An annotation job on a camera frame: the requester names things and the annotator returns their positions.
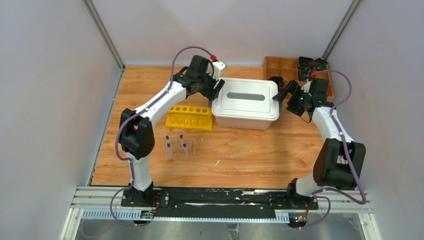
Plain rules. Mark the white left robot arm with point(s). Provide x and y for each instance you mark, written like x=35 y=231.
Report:
x=135 y=134

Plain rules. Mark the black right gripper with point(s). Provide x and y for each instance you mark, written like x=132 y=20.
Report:
x=295 y=90

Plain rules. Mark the yellow test tube rack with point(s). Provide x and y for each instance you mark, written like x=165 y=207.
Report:
x=190 y=117

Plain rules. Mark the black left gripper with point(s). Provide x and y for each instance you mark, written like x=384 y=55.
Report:
x=211 y=85

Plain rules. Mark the wooden compartment organizer tray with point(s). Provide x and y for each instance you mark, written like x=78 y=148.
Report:
x=286 y=67

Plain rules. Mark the clear well plate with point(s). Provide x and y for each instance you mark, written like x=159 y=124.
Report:
x=177 y=148

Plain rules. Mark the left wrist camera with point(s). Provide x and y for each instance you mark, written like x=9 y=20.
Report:
x=218 y=67

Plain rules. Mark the pink plastic storage bin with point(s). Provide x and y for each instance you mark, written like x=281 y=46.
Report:
x=254 y=124

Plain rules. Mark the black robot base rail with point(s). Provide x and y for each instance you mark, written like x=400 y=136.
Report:
x=222 y=204

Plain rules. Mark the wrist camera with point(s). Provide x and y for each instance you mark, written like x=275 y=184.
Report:
x=218 y=67
x=309 y=81

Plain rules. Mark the grey right bin clip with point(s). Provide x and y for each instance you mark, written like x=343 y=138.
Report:
x=281 y=108

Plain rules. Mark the black round object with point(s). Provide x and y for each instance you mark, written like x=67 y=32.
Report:
x=280 y=82

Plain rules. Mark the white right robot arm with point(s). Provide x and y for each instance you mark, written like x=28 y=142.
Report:
x=339 y=163

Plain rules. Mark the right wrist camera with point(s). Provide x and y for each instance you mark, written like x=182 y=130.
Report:
x=309 y=81

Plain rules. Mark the white plastic box lid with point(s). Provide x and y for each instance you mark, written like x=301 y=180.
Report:
x=250 y=99

